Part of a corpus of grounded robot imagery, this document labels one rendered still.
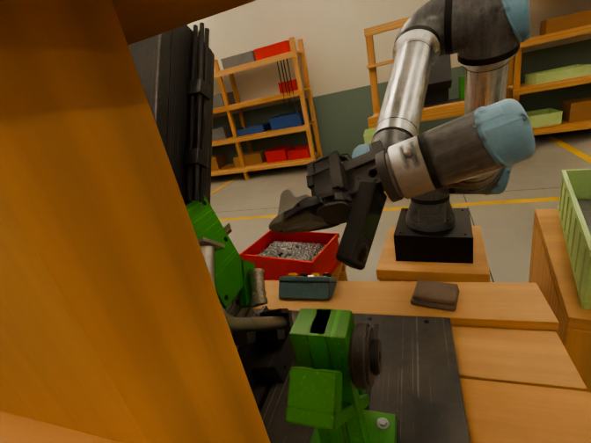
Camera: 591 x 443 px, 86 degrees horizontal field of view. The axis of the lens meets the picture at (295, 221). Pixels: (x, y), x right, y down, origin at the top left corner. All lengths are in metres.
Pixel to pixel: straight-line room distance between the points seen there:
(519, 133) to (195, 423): 0.40
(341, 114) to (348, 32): 1.29
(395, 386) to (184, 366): 0.51
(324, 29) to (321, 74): 0.69
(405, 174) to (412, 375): 0.41
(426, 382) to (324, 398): 0.34
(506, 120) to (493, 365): 0.49
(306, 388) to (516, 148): 0.35
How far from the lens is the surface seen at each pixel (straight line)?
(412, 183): 0.43
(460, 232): 1.09
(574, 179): 1.57
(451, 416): 0.66
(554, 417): 0.72
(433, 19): 0.81
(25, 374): 0.25
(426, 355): 0.73
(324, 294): 0.88
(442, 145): 0.42
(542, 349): 0.82
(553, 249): 1.34
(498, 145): 0.42
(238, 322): 0.63
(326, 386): 0.38
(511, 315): 0.85
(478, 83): 0.88
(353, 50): 6.14
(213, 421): 0.26
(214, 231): 0.68
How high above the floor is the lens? 1.43
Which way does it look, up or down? 22 degrees down
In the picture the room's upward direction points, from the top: 13 degrees counter-clockwise
